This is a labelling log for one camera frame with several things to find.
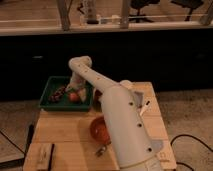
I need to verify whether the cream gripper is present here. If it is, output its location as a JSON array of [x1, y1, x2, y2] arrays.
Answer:
[[65, 73, 87, 102]]

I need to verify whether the red apple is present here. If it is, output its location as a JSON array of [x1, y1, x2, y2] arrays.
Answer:
[[68, 92, 80, 103]]

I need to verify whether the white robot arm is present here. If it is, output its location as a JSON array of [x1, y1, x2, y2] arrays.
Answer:
[[68, 56, 163, 171]]

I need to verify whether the dark grape bunch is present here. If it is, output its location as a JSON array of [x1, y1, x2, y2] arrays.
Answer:
[[48, 86, 65, 103]]

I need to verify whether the green plastic tray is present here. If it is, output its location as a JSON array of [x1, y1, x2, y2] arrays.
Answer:
[[39, 76, 93, 112]]

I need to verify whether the dark brown bowl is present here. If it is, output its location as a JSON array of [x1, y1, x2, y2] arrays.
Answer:
[[93, 90, 102, 107]]

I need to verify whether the orange bowl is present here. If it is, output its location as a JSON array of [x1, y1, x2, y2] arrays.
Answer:
[[90, 117, 110, 145]]

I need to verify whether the metal fork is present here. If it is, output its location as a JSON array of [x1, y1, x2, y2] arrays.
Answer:
[[95, 145, 108, 157]]

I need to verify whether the wooden block with black edge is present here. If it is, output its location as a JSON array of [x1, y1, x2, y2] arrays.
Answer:
[[36, 143, 54, 171]]

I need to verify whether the black office chair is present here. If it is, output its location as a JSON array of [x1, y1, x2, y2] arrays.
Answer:
[[129, 0, 160, 23]]

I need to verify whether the white handled brush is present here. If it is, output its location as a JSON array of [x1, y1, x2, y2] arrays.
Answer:
[[139, 101, 150, 116]]

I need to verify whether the wooden post left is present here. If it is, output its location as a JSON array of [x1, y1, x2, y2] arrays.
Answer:
[[56, 0, 70, 31]]

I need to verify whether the wooden post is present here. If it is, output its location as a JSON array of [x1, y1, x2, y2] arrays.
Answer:
[[120, 0, 131, 29], [56, 0, 70, 31]]

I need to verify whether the wooden post middle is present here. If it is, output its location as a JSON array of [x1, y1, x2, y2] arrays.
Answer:
[[120, 0, 131, 29]]

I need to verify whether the black cable right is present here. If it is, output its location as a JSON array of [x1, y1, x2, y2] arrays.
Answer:
[[170, 133, 213, 171]]

